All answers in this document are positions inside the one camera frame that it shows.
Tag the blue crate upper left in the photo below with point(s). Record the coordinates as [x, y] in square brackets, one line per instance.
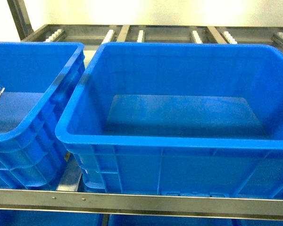
[38, 79]

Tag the blue crate lower right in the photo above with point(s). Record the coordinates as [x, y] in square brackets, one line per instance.
[137, 220]

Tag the blue crate upper middle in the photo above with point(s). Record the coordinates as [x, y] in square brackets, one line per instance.
[179, 119]

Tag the blue crate lower left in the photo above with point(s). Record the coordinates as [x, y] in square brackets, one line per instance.
[47, 218]

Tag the steel shelving rack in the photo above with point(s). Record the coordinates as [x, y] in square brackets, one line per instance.
[97, 22]

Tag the blue crate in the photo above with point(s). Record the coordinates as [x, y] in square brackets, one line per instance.
[137, 220]
[47, 218]
[179, 119]
[38, 79]

